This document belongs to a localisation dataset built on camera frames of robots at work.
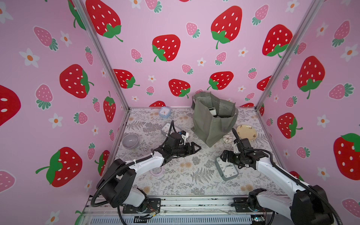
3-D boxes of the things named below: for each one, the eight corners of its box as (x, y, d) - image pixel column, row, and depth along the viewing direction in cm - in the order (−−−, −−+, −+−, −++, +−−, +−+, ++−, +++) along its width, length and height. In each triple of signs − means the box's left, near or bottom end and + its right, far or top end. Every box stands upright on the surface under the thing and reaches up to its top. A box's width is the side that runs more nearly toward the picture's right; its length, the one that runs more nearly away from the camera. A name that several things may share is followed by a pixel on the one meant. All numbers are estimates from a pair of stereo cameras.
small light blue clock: (158, 117, 115) (158, 116, 114) (160, 108, 123) (159, 106, 121) (170, 117, 115) (170, 116, 114) (171, 108, 123) (171, 106, 121)
